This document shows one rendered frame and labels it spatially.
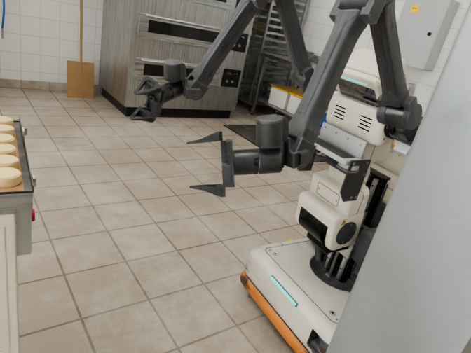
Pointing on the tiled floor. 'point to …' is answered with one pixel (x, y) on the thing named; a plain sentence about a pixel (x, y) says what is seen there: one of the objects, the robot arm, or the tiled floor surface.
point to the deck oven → (139, 24)
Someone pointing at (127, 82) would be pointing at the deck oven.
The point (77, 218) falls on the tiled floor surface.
